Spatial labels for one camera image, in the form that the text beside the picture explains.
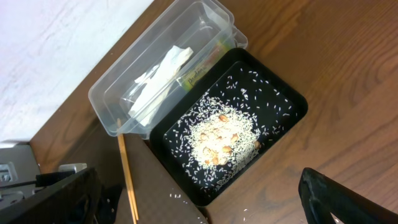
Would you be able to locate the clear plastic bin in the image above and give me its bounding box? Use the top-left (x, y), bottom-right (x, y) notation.
top-left (88, 0), bottom-right (248, 139)

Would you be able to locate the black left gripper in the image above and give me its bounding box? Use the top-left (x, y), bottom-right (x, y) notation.
top-left (1, 168), bottom-right (123, 224)

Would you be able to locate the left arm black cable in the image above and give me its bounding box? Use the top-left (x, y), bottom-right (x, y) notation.
top-left (0, 170), bottom-right (75, 190)

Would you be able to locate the black plastic bin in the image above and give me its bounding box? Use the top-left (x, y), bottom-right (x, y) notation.
top-left (150, 48), bottom-right (308, 207)

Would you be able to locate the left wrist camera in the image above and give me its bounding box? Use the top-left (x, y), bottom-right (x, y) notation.
top-left (58, 163), bottom-right (88, 173)

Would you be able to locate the rice and shell waste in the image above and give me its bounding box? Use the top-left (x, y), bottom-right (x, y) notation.
top-left (169, 71), bottom-right (296, 192)

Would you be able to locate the white paper napkin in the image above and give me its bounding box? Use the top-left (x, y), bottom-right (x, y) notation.
top-left (128, 45), bottom-right (193, 126)

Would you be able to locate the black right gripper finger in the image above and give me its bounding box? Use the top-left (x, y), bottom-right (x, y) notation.
top-left (298, 167), bottom-right (397, 224)

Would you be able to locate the grey dish rack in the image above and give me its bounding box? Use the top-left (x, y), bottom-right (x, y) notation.
top-left (1, 145), bottom-right (40, 209)

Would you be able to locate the wooden chopstick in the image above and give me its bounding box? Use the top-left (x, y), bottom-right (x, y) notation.
top-left (118, 134), bottom-right (137, 224)
top-left (118, 134), bottom-right (139, 224)

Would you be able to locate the dark brown serving tray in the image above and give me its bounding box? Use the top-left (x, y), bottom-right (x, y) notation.
top-left (50, 120), bottom-right (208, 224)

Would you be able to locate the green foil wrapper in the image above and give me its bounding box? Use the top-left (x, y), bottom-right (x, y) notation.
top-left (180, 40), bottom-right (235, 91)

